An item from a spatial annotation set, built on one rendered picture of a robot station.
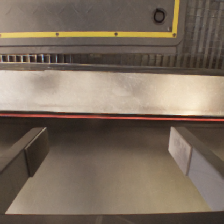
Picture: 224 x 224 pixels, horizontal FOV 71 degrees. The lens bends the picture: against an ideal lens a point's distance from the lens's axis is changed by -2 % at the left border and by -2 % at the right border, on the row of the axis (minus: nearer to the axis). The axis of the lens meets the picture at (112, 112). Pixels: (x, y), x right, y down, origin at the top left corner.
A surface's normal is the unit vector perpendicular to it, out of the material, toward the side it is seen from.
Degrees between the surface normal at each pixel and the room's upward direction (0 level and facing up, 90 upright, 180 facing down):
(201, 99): 0
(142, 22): 0
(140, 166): 70
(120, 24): 0
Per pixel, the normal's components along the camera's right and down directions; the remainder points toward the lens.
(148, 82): 0.02, 0.30
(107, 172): 0.04, -0.77
